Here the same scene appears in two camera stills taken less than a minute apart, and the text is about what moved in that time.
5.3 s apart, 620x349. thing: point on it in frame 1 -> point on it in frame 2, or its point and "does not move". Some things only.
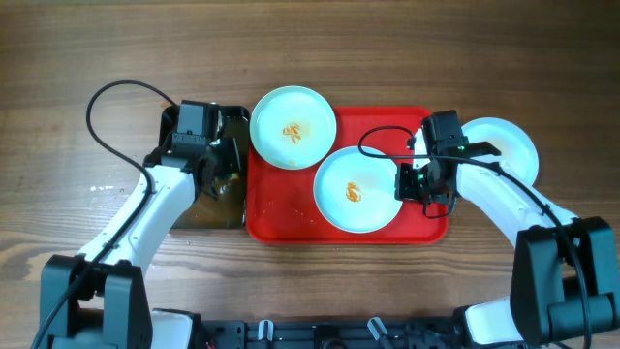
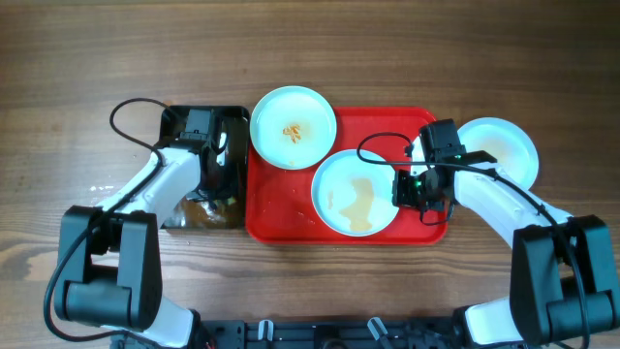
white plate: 293,127 does not move
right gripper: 404,190 does not move
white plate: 356,194 does not move
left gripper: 229,165 -> 230,188
